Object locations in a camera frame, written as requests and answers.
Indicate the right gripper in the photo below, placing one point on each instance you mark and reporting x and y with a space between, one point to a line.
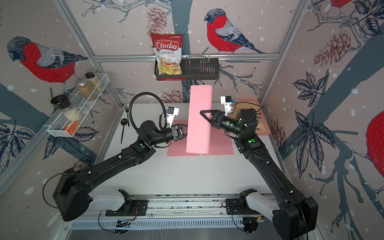
218 115

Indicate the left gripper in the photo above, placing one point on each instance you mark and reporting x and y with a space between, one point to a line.
177 132

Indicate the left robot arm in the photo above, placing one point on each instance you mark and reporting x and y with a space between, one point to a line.
72 192

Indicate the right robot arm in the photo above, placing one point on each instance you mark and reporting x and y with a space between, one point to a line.
292 214

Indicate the black fork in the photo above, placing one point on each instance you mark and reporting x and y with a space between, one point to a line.
127 113

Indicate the Chuba cassava chips bag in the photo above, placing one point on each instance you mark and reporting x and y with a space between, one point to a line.
168 53

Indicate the spice jar silver lid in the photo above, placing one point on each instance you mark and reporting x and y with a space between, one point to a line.
86 90

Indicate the spice jar dark lid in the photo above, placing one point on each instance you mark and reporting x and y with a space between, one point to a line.
94 81

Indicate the black lid rice jar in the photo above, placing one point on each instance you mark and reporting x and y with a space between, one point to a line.
63 103

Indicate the small red packet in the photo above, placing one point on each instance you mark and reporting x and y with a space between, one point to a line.
71 127

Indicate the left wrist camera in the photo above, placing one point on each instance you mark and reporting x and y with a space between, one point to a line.
171 112

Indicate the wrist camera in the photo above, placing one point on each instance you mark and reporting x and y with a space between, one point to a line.
171 112
228 104

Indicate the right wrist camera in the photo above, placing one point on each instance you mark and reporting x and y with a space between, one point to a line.
228 104

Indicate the black wire wall basket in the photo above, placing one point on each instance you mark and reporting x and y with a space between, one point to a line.
190 69

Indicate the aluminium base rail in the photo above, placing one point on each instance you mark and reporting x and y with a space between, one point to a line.
165 205

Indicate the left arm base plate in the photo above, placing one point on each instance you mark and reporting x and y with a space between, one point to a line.
134 208

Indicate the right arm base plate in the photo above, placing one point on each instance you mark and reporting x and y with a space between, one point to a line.
234 207

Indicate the clear acrylic wall shelf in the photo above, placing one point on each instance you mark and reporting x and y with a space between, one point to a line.
85 106

